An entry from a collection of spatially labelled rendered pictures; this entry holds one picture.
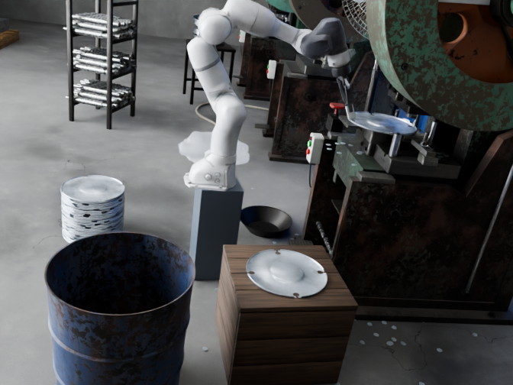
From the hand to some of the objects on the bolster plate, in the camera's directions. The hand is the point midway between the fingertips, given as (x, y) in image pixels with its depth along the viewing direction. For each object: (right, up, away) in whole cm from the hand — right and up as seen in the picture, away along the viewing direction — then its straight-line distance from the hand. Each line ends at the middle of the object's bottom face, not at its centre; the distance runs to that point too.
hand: (350, 111), depth 209 cm
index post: (+15, -19, -9) cm, 26 cm away
